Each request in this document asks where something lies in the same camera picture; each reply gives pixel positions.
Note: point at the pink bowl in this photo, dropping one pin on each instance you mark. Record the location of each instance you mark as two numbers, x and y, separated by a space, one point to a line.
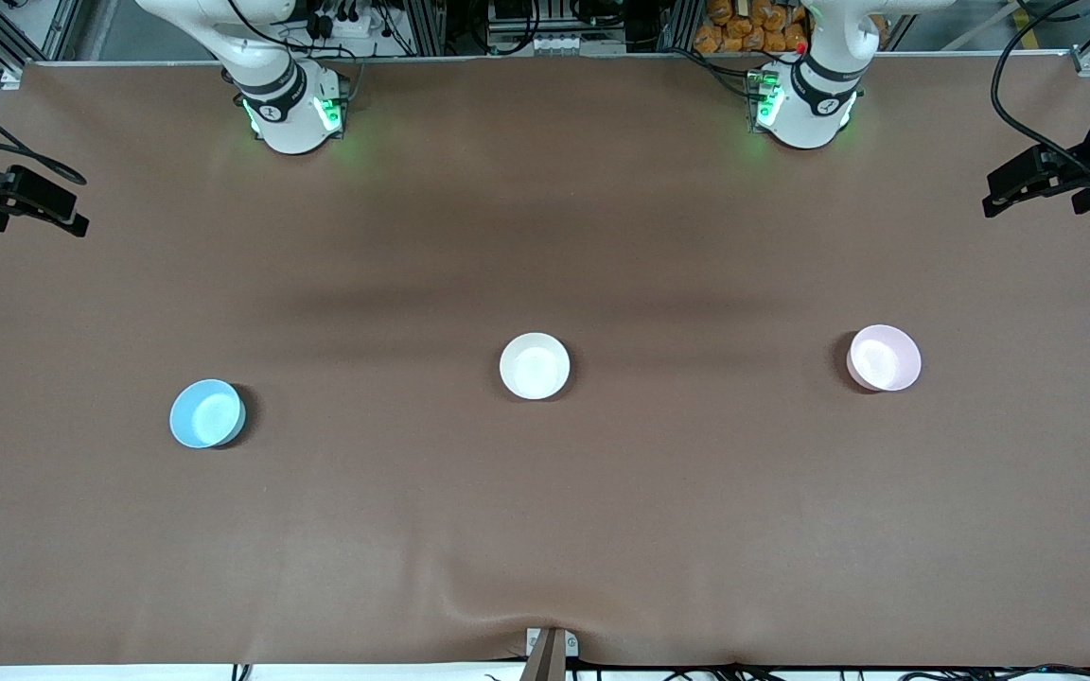
884 357

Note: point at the light blue bowl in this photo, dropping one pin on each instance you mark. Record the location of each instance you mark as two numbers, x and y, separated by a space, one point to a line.
207 413

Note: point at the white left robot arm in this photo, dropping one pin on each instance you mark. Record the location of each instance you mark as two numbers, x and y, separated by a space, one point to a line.
805 118

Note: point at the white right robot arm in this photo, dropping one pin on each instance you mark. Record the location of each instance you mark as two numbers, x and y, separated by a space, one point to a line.
290 123

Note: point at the white bowl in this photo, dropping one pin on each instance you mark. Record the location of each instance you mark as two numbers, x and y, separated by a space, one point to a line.
535 366

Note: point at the orange packets pile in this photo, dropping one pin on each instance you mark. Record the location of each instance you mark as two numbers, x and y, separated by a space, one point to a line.
744 28

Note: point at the white power strip black plugs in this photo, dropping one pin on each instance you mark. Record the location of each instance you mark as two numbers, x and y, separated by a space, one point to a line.
342 26

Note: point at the white socket strip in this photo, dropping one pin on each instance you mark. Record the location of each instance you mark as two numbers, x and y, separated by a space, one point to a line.
545 43

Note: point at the brown table mat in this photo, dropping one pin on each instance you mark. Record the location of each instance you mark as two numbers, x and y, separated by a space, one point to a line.
545 520

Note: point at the aluminium frame post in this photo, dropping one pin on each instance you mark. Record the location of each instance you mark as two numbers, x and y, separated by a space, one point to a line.
677 26
424 28

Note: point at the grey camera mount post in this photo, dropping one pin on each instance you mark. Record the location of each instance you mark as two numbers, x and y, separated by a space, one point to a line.
550 657

